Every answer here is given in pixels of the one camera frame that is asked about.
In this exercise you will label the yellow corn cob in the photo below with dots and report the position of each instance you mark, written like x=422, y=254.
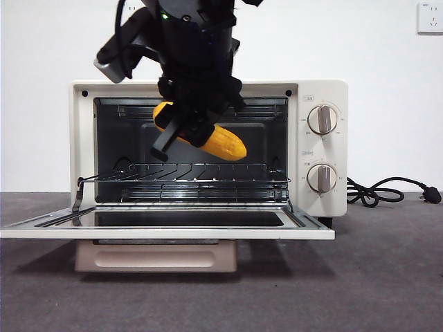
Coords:
x=228, y=145

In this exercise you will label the small beige oven knob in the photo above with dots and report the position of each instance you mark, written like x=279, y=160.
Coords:
x=322, y=177

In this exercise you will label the pale grey camera box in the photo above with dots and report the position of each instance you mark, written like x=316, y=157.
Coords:
x=110, y=74

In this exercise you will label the large beige oven knob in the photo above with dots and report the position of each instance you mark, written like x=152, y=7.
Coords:
x=323, y=120

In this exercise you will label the cream Toshiba toaster oven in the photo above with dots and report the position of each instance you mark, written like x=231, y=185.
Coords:
x=325, y=86

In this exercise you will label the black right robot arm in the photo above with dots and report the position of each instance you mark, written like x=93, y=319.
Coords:
x=197, y=52

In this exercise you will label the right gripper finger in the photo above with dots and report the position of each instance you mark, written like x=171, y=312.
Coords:
x=167, y=138
x=199, y=133

